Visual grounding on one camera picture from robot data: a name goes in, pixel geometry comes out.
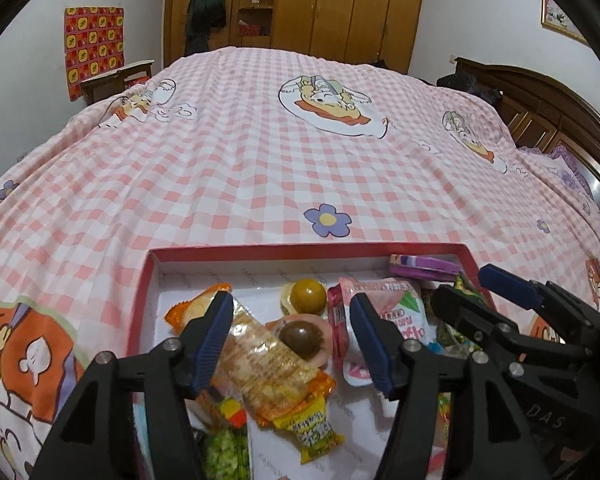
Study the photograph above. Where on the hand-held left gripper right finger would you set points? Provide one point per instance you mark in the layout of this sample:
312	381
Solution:
375	345

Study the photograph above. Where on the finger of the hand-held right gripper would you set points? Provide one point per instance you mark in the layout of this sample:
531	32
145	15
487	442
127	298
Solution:
505	280
460	305

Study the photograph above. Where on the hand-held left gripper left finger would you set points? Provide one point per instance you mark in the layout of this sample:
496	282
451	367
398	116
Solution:
215	340

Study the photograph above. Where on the white red drink pouch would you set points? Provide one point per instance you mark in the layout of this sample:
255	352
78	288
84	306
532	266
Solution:
410	315

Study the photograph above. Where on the clear orange rice cracker packet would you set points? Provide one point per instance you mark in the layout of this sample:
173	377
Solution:
265	360

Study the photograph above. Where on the purple pudding cup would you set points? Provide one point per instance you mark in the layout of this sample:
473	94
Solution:
420	264

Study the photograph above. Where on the orange burger gummy packet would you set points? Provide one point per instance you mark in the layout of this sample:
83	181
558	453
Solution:
225	407

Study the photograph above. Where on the red cardboard box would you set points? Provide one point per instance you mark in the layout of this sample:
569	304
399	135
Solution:
260	280

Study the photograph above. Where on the brown jelly cup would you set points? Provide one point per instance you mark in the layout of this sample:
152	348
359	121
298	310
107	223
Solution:
300	340

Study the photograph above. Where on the yellow jelly cup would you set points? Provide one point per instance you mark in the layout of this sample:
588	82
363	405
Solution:
305	296

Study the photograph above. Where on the yellow snack packet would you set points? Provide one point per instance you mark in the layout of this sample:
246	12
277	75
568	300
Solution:
312	430

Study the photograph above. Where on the green wafer packet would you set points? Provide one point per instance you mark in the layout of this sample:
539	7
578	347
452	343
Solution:
225	452

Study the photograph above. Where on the purple frilled pillow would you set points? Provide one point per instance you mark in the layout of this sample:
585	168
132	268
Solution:
570	175

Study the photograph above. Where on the dark wooden headboard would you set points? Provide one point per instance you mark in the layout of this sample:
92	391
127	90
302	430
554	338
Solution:
540	105

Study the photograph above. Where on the pink checkered cartoon blanket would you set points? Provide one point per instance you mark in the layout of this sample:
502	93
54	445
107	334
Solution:
230	160

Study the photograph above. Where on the dark bag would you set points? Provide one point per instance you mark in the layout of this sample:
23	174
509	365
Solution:
460	82

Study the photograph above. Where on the wooden side table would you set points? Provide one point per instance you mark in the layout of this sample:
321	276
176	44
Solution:
102	85

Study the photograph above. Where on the red shelf box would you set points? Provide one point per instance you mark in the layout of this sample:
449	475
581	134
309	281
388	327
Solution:
247	29

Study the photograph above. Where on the wooden wardrobe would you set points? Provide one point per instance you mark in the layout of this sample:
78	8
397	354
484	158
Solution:
340	10

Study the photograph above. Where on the hanging dark clothes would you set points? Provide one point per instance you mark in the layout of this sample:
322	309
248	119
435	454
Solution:
205	15

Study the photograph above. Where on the framed wall picture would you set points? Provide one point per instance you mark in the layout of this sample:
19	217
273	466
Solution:
560	17

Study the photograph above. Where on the red patterned wall poster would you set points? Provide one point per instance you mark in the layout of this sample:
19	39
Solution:
92	52

